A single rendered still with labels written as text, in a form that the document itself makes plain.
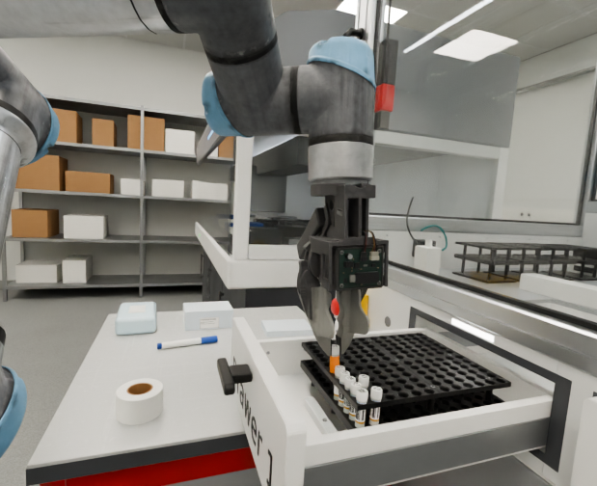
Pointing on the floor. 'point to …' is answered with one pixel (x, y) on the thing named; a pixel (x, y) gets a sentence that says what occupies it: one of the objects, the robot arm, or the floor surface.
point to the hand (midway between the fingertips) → (333, 342)
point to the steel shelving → (118, 197)
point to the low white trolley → (199, 429)
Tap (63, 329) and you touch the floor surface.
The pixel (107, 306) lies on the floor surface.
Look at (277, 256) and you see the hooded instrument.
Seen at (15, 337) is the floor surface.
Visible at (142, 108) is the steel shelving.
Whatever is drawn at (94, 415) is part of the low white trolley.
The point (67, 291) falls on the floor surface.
